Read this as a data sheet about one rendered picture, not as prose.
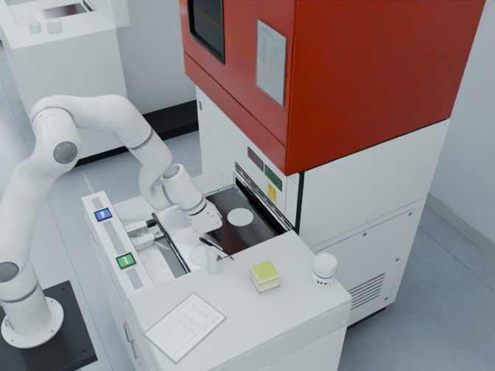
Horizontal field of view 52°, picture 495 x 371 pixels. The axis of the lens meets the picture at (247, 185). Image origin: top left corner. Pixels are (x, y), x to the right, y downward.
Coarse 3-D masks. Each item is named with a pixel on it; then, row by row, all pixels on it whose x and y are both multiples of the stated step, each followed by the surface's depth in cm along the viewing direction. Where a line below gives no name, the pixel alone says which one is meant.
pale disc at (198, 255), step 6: (198, 246) 184; (204, 246) 184; (192, 252) 181; (198, 252) 181; (204, 252) 181; (192, 258) 179; (198, 258) 179; (204, 258) 179; (198, 264) 177; (204, 264) 177
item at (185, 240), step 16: (224, 192) 207; (176, 208) 199; (224, 208) 200; (176, 224) 193; (256, 224) 193; (176, 240) 186; (192, 240) 186; (224, 240) 186; (240, 240) 186; (256, 240) 186
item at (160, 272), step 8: (144, 232) 192; (144, 248) 186; (152, 248) 186; (144, 256) 183; (152, 256) 183; (160, 256) 183; (144, 264) 180; (152, 264) 180; (160, 264) 180; (152, 272) 177; (160, 272) 177; (168, 272) 177; (152, 280) 174; (160, 280) 174; (168, 280) 174
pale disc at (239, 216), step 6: (234, 210) 199; (240, 210) 199; (246, 210) 199; (228, 216) 196; (234, 216) 196; (240, 216) 196; (246, 216) 196; (252, 216) 196; (234, 222) 193; (240, 222) 193; (246, 222) 193
